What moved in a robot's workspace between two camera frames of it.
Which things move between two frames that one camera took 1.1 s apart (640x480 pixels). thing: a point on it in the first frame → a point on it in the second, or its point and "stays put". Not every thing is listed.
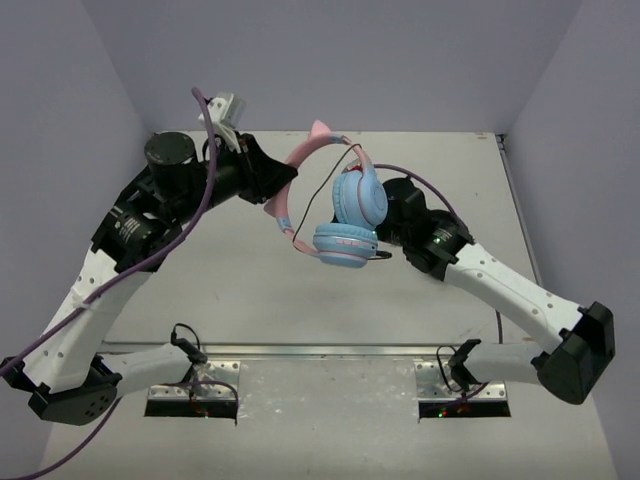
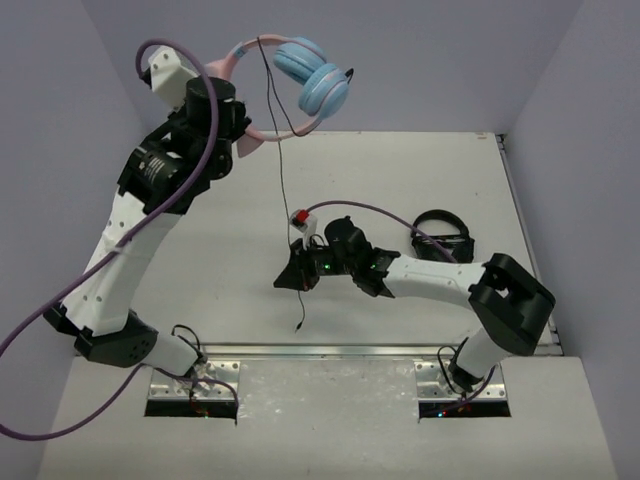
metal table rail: [311, 350] stays put
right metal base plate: [435, 381] stays put
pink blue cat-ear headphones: [359, 207] → [323, 95]
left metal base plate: [215, 380] stays put
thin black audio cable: [382, 255] → [275, 119]
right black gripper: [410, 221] → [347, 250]
